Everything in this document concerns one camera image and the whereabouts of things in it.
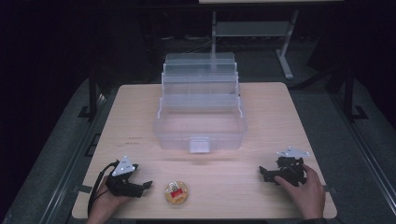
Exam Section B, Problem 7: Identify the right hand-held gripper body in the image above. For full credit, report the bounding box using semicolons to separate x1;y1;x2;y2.
263;146;311;188

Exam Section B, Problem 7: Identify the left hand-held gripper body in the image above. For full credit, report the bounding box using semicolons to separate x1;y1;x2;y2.
105;155;146;199

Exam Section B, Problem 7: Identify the round yellow tin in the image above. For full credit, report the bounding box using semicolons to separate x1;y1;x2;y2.
164;180;190;206

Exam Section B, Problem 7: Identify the clear plastic tiered storage box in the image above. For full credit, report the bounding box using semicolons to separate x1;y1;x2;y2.
151;51;248;154

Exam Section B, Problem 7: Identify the person's left hand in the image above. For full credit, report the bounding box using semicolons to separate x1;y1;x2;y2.
92;175;133;218

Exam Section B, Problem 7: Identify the person's right hand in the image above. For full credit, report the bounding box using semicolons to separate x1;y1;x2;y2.
274;163;327;220

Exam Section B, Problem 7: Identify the black metal stand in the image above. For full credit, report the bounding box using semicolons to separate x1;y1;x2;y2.
78;69;102;119
341;66;370;122

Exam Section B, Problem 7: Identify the grey metal stand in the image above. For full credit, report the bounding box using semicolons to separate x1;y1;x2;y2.
210;9;301;80

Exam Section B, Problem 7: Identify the black cable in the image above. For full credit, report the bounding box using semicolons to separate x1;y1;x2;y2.
87;160;120;217

